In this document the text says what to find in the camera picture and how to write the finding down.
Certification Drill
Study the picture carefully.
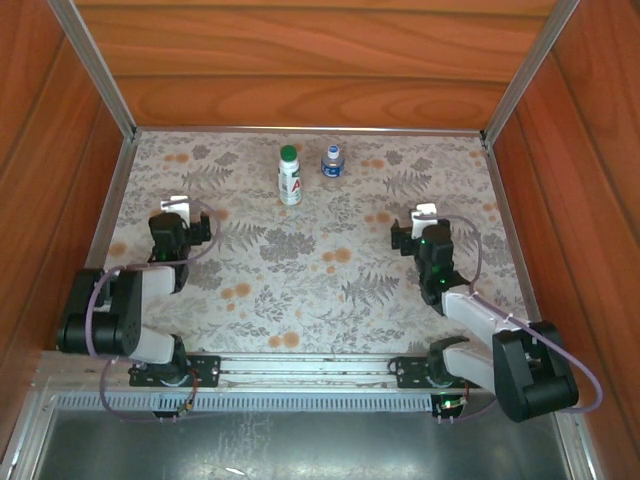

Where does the white plastic drink bottle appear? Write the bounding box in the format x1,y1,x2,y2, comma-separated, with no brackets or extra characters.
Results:
277,144,305,206

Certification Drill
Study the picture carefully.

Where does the small clear water bottle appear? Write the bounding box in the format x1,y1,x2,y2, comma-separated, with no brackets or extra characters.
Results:
320,144,346,180

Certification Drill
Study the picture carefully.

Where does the power connector with green light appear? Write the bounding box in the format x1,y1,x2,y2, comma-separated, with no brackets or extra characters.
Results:
433,372,471,426

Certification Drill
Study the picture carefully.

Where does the floral tablecloth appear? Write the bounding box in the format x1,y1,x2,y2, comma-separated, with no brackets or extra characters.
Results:
59,130,546,354

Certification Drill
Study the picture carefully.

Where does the grey metal sheet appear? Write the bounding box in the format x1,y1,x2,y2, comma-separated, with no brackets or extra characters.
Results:
34,409,571,480

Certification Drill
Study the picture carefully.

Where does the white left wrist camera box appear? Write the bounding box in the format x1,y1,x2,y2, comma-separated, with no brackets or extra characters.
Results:
160,196,192,217

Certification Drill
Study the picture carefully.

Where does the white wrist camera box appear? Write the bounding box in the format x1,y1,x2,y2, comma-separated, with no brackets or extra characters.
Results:
409,203,440,236
160,196,192,217

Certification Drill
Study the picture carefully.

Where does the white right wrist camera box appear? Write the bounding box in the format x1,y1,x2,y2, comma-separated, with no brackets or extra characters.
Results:
409,203,440,236

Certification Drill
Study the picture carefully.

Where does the aluminium table side rail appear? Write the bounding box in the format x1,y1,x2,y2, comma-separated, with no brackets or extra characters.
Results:
482,139,554,354
55,137,139,351

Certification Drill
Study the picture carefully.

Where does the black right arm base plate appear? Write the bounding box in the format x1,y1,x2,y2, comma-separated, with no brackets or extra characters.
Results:
394,354,484,390

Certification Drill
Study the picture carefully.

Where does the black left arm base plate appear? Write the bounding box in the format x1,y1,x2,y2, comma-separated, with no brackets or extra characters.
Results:
128,353,222,389

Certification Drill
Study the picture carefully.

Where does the red black power wire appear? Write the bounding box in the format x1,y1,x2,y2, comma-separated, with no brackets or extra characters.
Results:
177,367,201,417

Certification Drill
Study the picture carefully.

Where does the aluminium frame crossbar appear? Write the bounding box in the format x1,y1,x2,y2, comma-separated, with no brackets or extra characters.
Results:
134,125,486,137

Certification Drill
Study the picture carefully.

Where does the aluminium mounting rail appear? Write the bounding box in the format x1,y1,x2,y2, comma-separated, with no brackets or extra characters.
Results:
32,349,571,391

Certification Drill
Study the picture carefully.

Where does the aluminium frame post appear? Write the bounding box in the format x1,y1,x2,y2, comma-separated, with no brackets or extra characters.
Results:
47,0,139,141
480,0,584,144

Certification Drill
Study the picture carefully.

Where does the grey slotted cable duct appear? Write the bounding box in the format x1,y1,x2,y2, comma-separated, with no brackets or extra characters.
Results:
49,390,435,414

